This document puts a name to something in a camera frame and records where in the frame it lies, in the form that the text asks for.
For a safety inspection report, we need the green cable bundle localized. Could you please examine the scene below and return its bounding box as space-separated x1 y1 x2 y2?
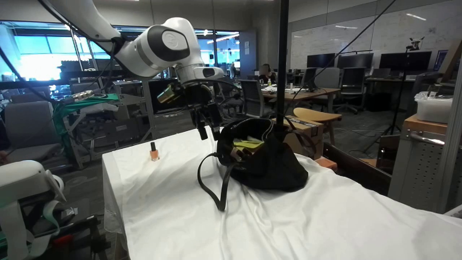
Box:
51 92 122 150

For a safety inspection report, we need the yellow cloth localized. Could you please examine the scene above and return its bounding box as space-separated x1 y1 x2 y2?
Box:
233 135 266 154

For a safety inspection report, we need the long wooden office desk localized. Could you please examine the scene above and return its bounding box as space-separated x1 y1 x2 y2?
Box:
262 85 343 114

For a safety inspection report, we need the black gripper cable bundle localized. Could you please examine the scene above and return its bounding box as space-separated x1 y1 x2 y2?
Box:
38 0 245 128

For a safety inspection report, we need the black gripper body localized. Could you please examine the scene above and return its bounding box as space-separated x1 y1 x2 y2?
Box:
183 82 217 121

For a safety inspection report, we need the white tablecloth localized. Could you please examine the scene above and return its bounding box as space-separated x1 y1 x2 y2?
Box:
100 124 462 260

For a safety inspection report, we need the black fabric bag with strap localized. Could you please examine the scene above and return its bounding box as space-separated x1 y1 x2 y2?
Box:
197 115 311 213

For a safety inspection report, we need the grey padded chair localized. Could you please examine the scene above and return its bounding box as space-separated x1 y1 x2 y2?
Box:
0 98 63 164

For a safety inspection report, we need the black vertical pole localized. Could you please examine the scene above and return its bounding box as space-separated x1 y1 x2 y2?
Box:
276 0 291 138

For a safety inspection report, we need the seated person in dark top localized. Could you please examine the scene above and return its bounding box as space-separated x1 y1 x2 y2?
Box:
259 62 281 85

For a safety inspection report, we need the orange nail polish bottle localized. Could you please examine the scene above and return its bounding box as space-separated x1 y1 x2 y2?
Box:
149 140 162 161

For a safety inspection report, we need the black tripod with camera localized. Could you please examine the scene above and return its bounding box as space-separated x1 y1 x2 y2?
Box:
363 34 428 150

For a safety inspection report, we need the grey cart with wooden top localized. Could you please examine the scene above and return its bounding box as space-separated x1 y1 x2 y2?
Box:
388 114 462 213

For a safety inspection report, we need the round wooden stool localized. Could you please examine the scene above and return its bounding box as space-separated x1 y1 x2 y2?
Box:
292 105 344 142

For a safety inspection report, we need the wide black computer monitor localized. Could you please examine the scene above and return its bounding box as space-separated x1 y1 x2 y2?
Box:
379 50 434 73

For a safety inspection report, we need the black office chair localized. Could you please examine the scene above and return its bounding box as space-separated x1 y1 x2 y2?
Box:
337 66 367 114

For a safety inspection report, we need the white plastic container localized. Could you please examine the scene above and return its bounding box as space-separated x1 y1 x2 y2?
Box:
414 89 455 124

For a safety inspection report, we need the medium black computer monitor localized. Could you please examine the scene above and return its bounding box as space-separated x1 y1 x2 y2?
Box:
337 51 376 70

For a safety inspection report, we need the aluminium frame bar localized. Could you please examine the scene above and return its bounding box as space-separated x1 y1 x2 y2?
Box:
435 47 462 213

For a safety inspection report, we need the grey mesh office chair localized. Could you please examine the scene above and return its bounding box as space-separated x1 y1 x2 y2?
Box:
239 77 272 119

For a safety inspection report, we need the small black computer monitor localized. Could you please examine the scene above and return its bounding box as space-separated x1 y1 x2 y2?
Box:
307 51 337 69

